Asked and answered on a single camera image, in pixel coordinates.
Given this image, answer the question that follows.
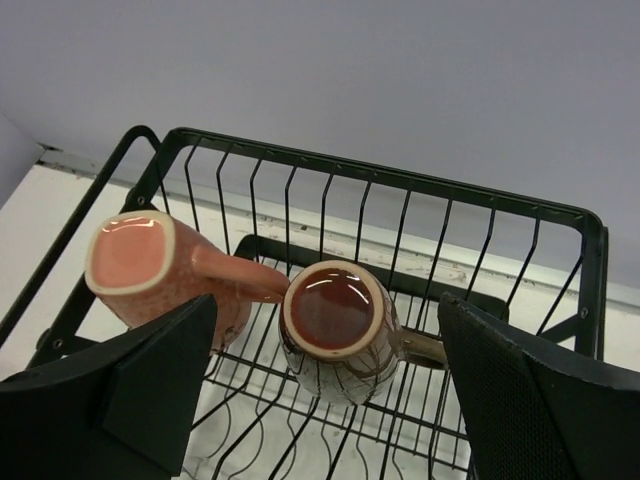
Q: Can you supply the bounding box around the black wire dish rack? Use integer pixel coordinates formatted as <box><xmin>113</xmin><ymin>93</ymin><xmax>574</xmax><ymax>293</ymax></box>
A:
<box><xmin>1</xmin><ymin>126</ymin><xmax>608</xmax><ymax>479</ymax></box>

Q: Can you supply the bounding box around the brown ceramic mug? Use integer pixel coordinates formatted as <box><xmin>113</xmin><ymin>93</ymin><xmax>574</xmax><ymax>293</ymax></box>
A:
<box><xmin>279</xmin><ymin>260</ymin><xmax>448</xmax><ymax>405</ymax></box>

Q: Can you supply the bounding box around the pink ceramic mug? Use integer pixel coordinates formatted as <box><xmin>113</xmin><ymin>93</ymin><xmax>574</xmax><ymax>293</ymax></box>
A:
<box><xmin>84</xmin><ymin>210</ymin><xmax>289</xmax><ymax>352</ymax></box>

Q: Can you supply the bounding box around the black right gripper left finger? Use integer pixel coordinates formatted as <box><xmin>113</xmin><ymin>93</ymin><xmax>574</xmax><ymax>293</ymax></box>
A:
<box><xmin>1</xmin><ymin>295</ymin><xmax>217</xmax><ymax>479</ymax></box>

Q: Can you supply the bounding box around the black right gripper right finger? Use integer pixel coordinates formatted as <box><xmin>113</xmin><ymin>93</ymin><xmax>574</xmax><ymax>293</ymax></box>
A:
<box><xmin>438</xmin><ymin>293</ymin><xmax>639</xmax><ymax>479</ymax></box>

